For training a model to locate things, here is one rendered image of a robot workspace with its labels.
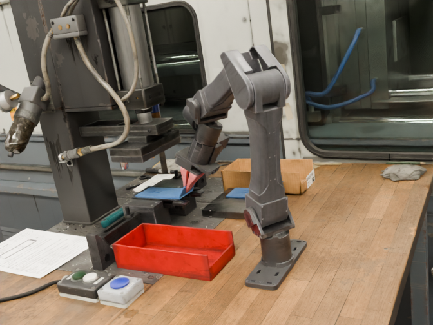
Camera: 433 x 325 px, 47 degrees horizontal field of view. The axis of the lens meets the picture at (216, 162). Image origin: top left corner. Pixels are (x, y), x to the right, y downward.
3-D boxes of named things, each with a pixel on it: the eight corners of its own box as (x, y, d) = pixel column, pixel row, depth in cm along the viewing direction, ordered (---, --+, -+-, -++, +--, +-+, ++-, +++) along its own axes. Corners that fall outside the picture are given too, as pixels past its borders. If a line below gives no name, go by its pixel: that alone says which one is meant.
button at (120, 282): (122, 296, 100) (120, 287, 100) (107, 293, 102) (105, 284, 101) (134, 285, 103) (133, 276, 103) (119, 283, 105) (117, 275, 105)
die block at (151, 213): (158, 237, 129) (153, 211, 127) (127, 234, 134) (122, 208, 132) (196, 207, 145) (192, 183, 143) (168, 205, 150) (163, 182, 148)
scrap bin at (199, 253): (211, 281, 104) (207, 255, 102) (116, 267, 116) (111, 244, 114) (236, 254, 114) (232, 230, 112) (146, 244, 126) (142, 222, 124)
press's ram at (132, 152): (148, 174, 123) (125, 51, 115) (70, 171, 135) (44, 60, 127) (185, 151, 138) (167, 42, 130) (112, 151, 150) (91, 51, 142)
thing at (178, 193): (184, 199, 127) (182, 187, 127) (135, 196, 134) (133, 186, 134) (197, 190, 133) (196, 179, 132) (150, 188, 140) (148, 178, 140)
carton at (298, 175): (301, 198, 143) (299, 172, 141) (224, 194, 155) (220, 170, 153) (315, 182, 153) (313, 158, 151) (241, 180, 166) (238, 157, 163)
